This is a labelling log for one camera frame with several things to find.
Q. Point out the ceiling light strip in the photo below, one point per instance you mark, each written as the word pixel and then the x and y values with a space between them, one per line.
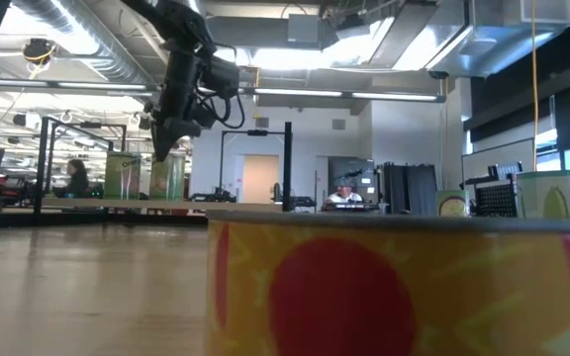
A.
pixel 67 85
pixel 344 93

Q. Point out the black curtain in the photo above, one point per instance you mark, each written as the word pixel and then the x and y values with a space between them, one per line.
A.
pixel 408 188

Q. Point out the large rectangular silver duct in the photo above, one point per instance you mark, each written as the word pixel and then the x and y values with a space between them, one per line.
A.
pixel 493 34

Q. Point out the black perforated rack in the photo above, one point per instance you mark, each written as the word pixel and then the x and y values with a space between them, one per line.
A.
pixel 497 198

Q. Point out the black shelf frame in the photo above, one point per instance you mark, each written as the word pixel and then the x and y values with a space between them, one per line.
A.
pixel 287 163

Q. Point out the mixed veggies label can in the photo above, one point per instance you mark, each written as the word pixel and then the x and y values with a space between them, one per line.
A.
pixel 552 195

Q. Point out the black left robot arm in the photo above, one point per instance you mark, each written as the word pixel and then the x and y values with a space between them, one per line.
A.
pixel 176 20

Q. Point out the yellow pineapple rings can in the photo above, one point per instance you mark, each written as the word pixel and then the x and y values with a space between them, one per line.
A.
pixel 364 296

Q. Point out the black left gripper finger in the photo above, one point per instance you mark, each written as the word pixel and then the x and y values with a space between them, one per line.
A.
pixel 181 129
pixel 159 138

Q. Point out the black background station frame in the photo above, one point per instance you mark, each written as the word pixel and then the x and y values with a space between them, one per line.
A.
pixel 245 132
pixel 51 158

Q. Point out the beige door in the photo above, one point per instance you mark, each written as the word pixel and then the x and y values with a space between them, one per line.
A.
pixel 260 179

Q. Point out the person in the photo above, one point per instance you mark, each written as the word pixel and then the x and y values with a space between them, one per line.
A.
pixel 78 179
pixel 344 194

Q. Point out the green pears label can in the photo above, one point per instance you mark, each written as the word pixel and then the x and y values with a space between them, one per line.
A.
pixel 167 178

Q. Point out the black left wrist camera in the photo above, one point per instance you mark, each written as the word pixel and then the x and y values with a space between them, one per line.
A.
pixel 220 76

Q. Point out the grey wall speaker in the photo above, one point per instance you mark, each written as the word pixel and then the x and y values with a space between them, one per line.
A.
pixel 261 122
pixel 338 123

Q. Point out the green label tall can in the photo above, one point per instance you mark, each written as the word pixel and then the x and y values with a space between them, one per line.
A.
pixel 452 204

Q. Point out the grey ceiling box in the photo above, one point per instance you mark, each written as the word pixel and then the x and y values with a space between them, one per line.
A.
pixel 305 27

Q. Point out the round silver air duct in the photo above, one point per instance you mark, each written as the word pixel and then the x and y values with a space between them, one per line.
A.
pixel 87 44

